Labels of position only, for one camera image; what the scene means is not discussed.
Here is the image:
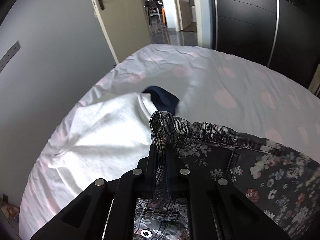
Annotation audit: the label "black sliding door wardrobe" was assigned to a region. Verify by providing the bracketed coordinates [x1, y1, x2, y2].
[211, 0, 320, 88]

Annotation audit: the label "folded white towel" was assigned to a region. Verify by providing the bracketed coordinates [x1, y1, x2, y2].
[49, 92, 160, 198]

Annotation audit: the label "beige room door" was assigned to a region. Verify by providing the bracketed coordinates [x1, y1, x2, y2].
[84, 0, 152, 64]

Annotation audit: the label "grey wall strip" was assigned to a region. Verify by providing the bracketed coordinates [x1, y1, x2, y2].
[0, 41, 21, 73]

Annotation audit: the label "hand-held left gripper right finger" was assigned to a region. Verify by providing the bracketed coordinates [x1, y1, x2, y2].
[165, 150, 292, 240]

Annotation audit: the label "dark floral denim pants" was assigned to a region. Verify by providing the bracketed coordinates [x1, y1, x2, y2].
[135, 111, 320, 240]

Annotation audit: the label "hallway door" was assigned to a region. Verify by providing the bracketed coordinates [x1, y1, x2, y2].
[174, 0, 197, 32]

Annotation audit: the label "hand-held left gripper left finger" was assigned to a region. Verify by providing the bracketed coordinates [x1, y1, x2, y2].
[30, 144, 160, 240]

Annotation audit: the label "floral patterned floor object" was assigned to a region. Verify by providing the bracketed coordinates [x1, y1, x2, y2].
[0, 194, 20, 222]

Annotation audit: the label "bed with polka dot sheet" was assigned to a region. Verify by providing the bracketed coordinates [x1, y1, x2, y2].
[19, 44, 320, 233]

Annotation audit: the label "navy blue garment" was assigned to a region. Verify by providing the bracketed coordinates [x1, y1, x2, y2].
[142, 86, 181, 117]

